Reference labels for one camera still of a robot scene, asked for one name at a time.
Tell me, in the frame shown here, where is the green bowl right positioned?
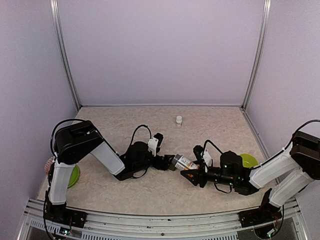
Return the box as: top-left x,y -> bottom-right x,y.
240,153 -> 259,169

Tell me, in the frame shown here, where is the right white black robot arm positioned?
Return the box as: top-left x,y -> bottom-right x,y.
180,128 -> 320,222

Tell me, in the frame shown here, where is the red patterned round tin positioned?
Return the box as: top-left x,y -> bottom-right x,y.
44,156 -> 56,177

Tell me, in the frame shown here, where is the orange pill bottle grey cap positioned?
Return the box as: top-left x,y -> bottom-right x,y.
172,154 -> 199,171

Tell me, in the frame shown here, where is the green plate left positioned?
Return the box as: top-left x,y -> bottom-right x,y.
68,164 -> 80,188

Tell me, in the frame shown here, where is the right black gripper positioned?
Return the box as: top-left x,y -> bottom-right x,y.
180,160 -> 236,189

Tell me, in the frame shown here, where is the small white pill bottle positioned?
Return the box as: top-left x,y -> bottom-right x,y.
175,115 -> 183,127

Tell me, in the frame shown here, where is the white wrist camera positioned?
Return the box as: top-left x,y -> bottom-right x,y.
193,145 -> 213,173
147,133 -> 164,157

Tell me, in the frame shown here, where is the green weekly pill organizer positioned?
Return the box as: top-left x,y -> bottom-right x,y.
168,163 -> 176,171

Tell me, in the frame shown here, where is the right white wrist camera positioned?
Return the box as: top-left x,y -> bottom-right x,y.
193,145 -> 213,173

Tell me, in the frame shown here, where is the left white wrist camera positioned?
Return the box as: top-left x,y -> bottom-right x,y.
147,133 -> 164,157

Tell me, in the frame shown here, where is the left aluminium frame post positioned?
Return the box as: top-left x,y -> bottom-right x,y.
49,0 -> 82,111

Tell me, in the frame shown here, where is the right aluminium frame post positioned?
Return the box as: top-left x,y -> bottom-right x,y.
242,0 -> 273,111

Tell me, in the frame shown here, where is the front aluminium rail base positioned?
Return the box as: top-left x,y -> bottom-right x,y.
15,199 -> 311,240

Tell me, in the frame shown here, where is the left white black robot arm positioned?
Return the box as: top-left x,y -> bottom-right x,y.
43,118 -> 174,227

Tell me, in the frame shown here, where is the aluminium frame post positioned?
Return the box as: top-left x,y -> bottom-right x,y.
242,0 -> 273,111
49,0 -> 82,111

